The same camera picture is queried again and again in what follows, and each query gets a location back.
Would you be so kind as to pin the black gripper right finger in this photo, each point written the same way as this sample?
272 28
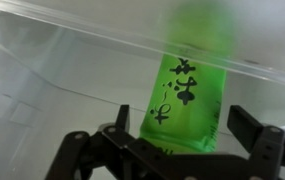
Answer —
268 150

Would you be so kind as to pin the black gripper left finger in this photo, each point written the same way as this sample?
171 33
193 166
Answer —
92 153

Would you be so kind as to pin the green tea bottle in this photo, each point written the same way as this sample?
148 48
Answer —
188 100

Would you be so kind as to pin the large clear door bin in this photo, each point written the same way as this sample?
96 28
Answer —
82 20

